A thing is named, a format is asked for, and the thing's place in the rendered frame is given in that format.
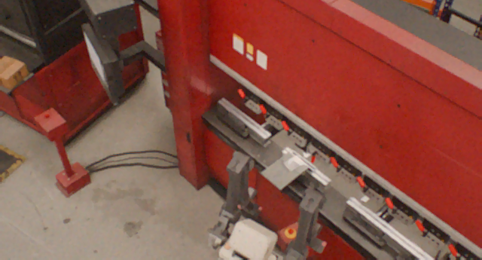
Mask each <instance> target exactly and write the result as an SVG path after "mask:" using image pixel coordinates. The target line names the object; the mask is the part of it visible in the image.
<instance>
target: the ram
mask: <svg viewBox="0 0 482 260"><path fill-rule="evenodd" d="M207 12H208V27H209V54H211V55H212V56H213V57H215V58H217V59H218V60H220V61H221V62H222V63H223V64H225V65H226V67H228V68H229V69H231V70H232V71H234V72H235V73H237V74H238V75H239V76H240V77H242V78H244V79H246V80H247V81H248V82H250V83H251V84H253V85H254V86H255V87H256V88H258V89H259V90H261V91H262V92H264V93H265V94H267V95H268V97H269V98H271V99H272V100H273V101H275V102H277V103H278V104H280V105H281V106H282V107H284V108H285V109H287V110H288V111H290V112H291V113H292V114H293V115H295V116H296V117H298V118H300V119H301V120H302V121H303V122H305V123H306V124H309V125H310V126H311V127H312V128H314V130H315V131H317V132H318V133H320V134H321V135H323V136H324V137H325V138H326V139H328V140H329V141H331V142H332V143H334V144H335V145H337V146H338V147H340V148H341V149H343V150H344V151H345V152H347V153H348V154H350V155H351V156H352V157H354V158H355V159H356V160H357V161H358V162H359V163H362V164H363V165H365V166H366V167H367V168H368V169H370V170H371V171H373V172H374V173H376V174H377V175H378V176H379V177H381V178H382V179H385V180H386V181H387V182H389V183H390V184H391V185H392V186H393V187H394V188H396V189H398V190H399V191H400V192H401V193H403V194H405V195H407V196H408V197H409V198H410V199H412V200H413V201H415V202H416V203H418V204H419V205H420V206H421V207H423V208H425V210H427V211H428V212H430V213H431V214H432V215H433V216H435V217H436V218H438V219H440V220H441V221H442V222H444V223H446V224H447V225H449V226H450V227H451V228H452V229H454V231H455V232H457V233H458V234H461V235H462V236H463V237H465V238H466V239H467V240H469V241H470V242H472V243H473V244H474V245H475V246H478V247H480V248H481V250H482V118H479V117H478V116H477V115H474V114H473V113H471V112H470V111H468V110H466V109H464V108H462V107H460V106H458V105H457V104H456V103H455V102H453V101H452V100H450V99H448V98H446V97H444V96H442V95H440V94H439V93H437V92H435V91H434V90H432V89H431V88H429V87H427V86H425V85H423V84H421V83H419V82H418V81H416V80H414V79H413V78H411V77H410V76H408V75H406V74H405V73H403V72H401V71H400V70H398V69H396V68H395V67H393V66H391V65H389V64H388V63H386V62H384V61H383V60H380V59H379V58H377V57H375V56H374V55H372V54H370V53H368V52H367V51H366V50H363V49H362V48H360V47H359V46H357V45H354V44H353V43H351V42H349V40H347V39H345V38H344V37H342V36H341V35H338V34H337V33H336V32H333V31H332V30H330V29H328V28H327V27H324V26H323V25H321V24H320V23H317V22H316V21H315V20H312V19H311V18H309V17H308V16H306V15H304V14H302V13H300V12H298V10H296V9H294V8H293V7H291V6H290V5H287V4H286V3H285V2H283V1H281V0H207ZM233 34H235V35H236V36H237V37H239V38H241V39H242V40H243V53H242V54H241V53H240V52H239V51H238V50H236V49H235V48H233ZM248 43H249V44H250V45H251V46H253V55H252V54H251V53H249V52H248ZM257 50H259V51H260V52H262V53H263V54H265V55H267V70H265V69H263V68H262V67H260V66H259V65H258V64H257ZM247 53H248V54H250V55H252V56H253V60H251V59H250V58H248V57H247ZM210 61H212V62H213V63H215V64H216V66H218V67H219V68H221V69H222V70H224V71H225V72H226V73H227V74H229V75H230V76H232V77H233V78H235V79H236V80H237V81H238V82H240V83H241V84H243V85H244V86H245V87H247V88H248V89H250V90H252V91H253V92H254V93H256V94H257V95H259V97H260V98H262V99H263V100H264V101H265V102H267V103H268V104H270V105H271V106H272V107H274V108H275V109H277V110H279V111H280V112H281V113H283V114H284V115H285V116H287V117H288V118H290V119H291V120H293V122H295V123H296V124H298V125H299V126H301V127H302V128H303V129H304V130H305V131H307V132H308V133H310V134H311V135H313V136H314V137H316V138H317V139H318V140H319V141H320V142H322V143H324V144H325V145H326V146H328V147H329V148H330V149H332V150H333V151H335V152H337V153H338V154H339V155H340V156H342V157H343V158H345V160H346V161H348V162H349V163H351V164H352V165H353V166H354V167H356V168H357V169H359V170H361V171H362V172H363V173H365V174H366V175H368V176H369V177H371V178H372V179H373V180H374V181H376V182H377V183H379V184H380V185H382V187H384V188H385V189H386V190H388V191H389V192H391V193H392V194H394V195H395V196H396V197H397V198H399V199H400V200H402V201H403V202H405V203H406V204H408V205H409V206H411V207H412V208H414V210H415V211H417V212H418V213H419V214H420V215H421V216H424V217H426V218H427V219H428V220H429V221H430V222H432V223H434V224H435V225H437V226H438V227H439V228H440V229H441V230H444V232H446V233H447V234H449V235H450V236H451V237H452V238H454V239H455V240H457V241H458V242H459V243H461V244H462V245H464V246H466V247H467V248H468V249H470V250H471V252H473V253H474V254H475V255H478V256H479V257H480V258H482V255H481V254H480V253H479V252H477V251H475V249H473V248H472V247H471V246H469V245H468V244H467V243H465V242H464V241H463V240H461V239H459V238H458V237H456V236H455V235H454V234H452V233H451V232H449V230H447V229H446V228H445V227H444V226H443V225H440V224H438V223H437V222H436V221H435V220H434V219H432V218H430V217H429V216H427V215H426V214H425V213H423V212H421V211H420V210H419V209H418V208H417V207H416V206H414V205H413V204H412V203H410V202H409V201H408V200H406V199H404V198H403V197H401V196H400V195H399V194H397V193H395V192H394V191H393V190H392V189H391V188H389V187H387V186H386V184H384V183H383V182H381V181H380V180H378V179H377V178H375V177H374V176H372V175H371V174H370V173H369V172H367V171H366V170H364V169H363V168H361V167H360V166H358V165H357V164H355V163H354V162H352V161H351V160H350V159H349V158H348V157H347V156H346V155H344V154H343V153H341V152H340V151H338V150H337V149H336V148H334V147H332V146H331V145H329V144H328V143H327V142H326V141H324V140H323V139H321V138H320V137H318V136H317V135H316V134H314V133H313V132H312V131H310V130H309V128H307V127H305V126H304V125H302V124H301V123H300V122H298V121H296V120H295V119H294V118H293V117H292V116H290V115H288V114H287V113H286V112H284V111H283V110H281V109H280V108H279V107H278V106H275V105H274V104H272V103H271V102H270V101H269V100H267V99H266V98H264V96H262V95H261V94H260V93H259V92H257V91H256V90H254V89H253V88H252V87H250V86H249V85H247V84H246V83H244V82H243V81H241V80H240V79H238V78H237V77H236V76H235V75H233V74H232V73H230V72H229V71H227V70H226V69H225V68H224V67H222V66H220V64H219V63H217V62H216V61H215V60H213V59H211V58H210Z"/></svg>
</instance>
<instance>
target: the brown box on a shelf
mask: <svg viewBox="0 0 482 260"><path fill-rule="evenodd" d="M33 75H34V73H33V72H30V71H29V70H28V69H27V68H26V64H25V63H22V62H19V61H17V60H14V59H11V58H9V57H4V58H3V59H1V60H0V90H1V91H3V92H4V93H6V94H9V93H10V92H12V91H13V90H15V89H16V88H18V87H19V86H21V85H22V84H24V83H25V82H26V81H28V80H29V79H30V78H32V76H33Z"/></svg>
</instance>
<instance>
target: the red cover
mask: <svg viewBox="0 0 482 260"><path fill-rule="evenodd" d="M281 1H283V2H285V3H286V4H287V5H290V6H291V7H293V8H294V9H296V10H298V12H300V13H302V14H304V15H306V16H308V17H309V18H311V19H312V20H315V21H316V22H317V23H320V24H321V25H323V26H324V27H327V28H328V29H330V30H332V31H333V32H336V33H337V34H338V35H341V36H342V37H344V38H345V39H347V40H349V42H351V43H353V44H354V45H357V46H359V47H360V48H362V49H363V50H366V51H367V52H368V53H370V54H372V55H374V56H375V57H377V58H379V59H380V60H383V61H384V62H386V63H388V64H389V65H391V66H393V67H395V68H396V69H398V70H400V71H401V72H403V73H405V74H406V75H408V76H410V77H411V78H413V79H414V80H416V81H418V82H419V83H421V84H423V85H425V86H427V87H429V88H431V89H432V90H434V91H435V92H437V93H439V94H440V95H442V96H444V97H446V98H448V99H450V100H452V101H453V102H455V103H456V104H457V105H458V106H460V107H462V108H464V109H466V110H468V111H470V112H471V113H473V114H474V115H477V116H478V117H479V118H482V71H480V70H478V69H476V68H474V67H473V66H470V65H469V64H467V63H464V62H463V61H461V60H458V59H457V58H455V57H453V56H451V55H449V54H447V52H446V51H444V50H441V49H439V48H437V47H435V46H434V45H432V44H429V43H428V42H427V41H424V40H422V39H420V38H418V37H416V36H415V35H412V34H411V33H409V32H407V31H405V30H403V29H402V28H399V27H397V26H395V25H394V24H392V23H390V22H388V21H386V20H385V19H384V18H382V17H380V16H378V15H376V14H374V13H372V12H370V11H368V10H367V9H365V8H363V7H361V6H359V5H357V4H356V3H354V2H351V1H350V0H281Z"/></svg>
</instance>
